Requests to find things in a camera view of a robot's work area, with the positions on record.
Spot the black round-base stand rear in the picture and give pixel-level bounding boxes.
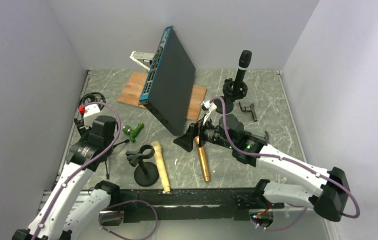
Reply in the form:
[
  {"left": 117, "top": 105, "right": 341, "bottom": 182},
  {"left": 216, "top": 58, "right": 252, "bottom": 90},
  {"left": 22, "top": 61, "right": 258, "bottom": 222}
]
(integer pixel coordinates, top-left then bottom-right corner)
[{"left": 221, "top": 78, "right": 248, "bottom": 114}]

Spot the dark metal tap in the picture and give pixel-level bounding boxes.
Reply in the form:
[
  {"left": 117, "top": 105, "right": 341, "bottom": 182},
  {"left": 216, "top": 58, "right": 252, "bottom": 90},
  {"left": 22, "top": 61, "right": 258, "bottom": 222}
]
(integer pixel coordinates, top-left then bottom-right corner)
[{"left": 238, "top": 102, "right": 258, "bottom": 122}]

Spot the white bracket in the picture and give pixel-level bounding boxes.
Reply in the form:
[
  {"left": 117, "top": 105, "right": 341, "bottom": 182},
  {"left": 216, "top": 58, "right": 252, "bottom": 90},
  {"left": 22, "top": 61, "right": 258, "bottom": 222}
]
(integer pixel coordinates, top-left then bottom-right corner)
[{"left": 129, "top": 51, "right": 154, "bottom": 71}]

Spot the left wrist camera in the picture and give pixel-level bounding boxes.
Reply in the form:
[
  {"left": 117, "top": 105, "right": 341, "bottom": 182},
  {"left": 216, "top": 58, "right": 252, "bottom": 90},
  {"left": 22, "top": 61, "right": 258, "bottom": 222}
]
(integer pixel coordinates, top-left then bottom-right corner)
[{"left": 78, "top": 104, "right": 101, "bottom": 129}]

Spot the black microphone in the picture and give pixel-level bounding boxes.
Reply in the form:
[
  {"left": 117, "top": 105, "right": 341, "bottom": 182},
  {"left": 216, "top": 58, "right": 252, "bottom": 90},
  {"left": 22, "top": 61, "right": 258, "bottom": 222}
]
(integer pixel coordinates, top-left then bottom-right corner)
[{"left": 233, "top": 50, "right": 252, "bottom": 100}]

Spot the wooden board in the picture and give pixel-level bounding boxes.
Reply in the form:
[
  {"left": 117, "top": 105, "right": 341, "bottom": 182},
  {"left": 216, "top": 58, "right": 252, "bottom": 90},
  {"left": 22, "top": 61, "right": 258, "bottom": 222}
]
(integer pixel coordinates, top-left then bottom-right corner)
[{"left": 117, "top": 72, "right": 207, "bottom": 121}]

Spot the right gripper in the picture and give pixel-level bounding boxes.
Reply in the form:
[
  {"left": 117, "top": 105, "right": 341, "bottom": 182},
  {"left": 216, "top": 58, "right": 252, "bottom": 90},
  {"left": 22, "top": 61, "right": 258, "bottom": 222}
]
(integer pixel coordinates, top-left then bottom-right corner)
[{"left": 174, "top": 112, "right": 235, "bottom": 152}]

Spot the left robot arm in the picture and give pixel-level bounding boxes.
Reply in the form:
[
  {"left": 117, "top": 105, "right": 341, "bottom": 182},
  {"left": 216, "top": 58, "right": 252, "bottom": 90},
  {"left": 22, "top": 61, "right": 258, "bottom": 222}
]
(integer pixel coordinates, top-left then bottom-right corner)
[{"left": 12, "top": 115, "right": 121, "bottom": 240}]

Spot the dark gold microphone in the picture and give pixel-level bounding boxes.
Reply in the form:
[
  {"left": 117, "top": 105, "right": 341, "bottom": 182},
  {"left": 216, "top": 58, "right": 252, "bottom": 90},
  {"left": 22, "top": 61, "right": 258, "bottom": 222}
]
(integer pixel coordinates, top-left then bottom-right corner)
[{"left": 194, "top": 136, "right": 211, "bottom": 182}]

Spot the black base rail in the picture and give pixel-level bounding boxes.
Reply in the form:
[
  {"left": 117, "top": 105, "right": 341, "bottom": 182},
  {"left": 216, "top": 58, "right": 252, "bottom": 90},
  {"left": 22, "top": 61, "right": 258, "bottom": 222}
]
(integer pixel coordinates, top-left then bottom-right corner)
[{"left": 120, "top": 187, "right": 284, "bottom": 223}]

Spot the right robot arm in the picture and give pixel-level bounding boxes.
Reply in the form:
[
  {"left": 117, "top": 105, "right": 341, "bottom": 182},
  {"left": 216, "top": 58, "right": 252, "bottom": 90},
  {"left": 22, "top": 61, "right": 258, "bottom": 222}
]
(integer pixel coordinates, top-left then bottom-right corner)
[{"left": 173, "top": 114, "right": 351, "bottom": 222}]

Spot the blue network switch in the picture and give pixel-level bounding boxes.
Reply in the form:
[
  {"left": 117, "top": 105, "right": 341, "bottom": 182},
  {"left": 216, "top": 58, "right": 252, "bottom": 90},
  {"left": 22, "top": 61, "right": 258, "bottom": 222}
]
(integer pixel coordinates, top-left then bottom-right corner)
[{"left": 139, "top": 26, "right": 196, "bottom": 136}]

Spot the black round-base mic stand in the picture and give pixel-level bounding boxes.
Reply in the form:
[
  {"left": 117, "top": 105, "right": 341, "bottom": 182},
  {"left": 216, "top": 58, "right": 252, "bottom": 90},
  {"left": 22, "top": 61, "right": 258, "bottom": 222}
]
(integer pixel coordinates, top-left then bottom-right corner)
[{"left": 125, "top": 144, "right": 159, "bottom": 187}]

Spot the green plastic tap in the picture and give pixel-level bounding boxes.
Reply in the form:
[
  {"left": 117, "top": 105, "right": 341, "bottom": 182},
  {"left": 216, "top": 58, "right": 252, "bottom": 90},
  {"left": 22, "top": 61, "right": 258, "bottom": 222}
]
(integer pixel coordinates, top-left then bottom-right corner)
[{"left": 122, "top": 122, "right": 144, "bottom": 143}]

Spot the black tripod shock-mount stand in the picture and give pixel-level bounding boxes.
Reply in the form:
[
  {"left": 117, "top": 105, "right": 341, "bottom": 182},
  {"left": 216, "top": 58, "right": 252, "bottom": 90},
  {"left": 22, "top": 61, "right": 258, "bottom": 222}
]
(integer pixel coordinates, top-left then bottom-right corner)
[{"left": 74, "top": 91, "right": 130, "bottom": 180}]

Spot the light gold microphone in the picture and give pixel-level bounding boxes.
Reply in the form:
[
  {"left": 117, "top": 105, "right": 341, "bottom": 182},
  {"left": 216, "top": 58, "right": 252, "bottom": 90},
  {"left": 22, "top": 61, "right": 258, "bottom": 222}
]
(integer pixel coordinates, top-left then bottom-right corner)
[{"left": 151, "top": 141, "right": 171, "bottom": 193}]

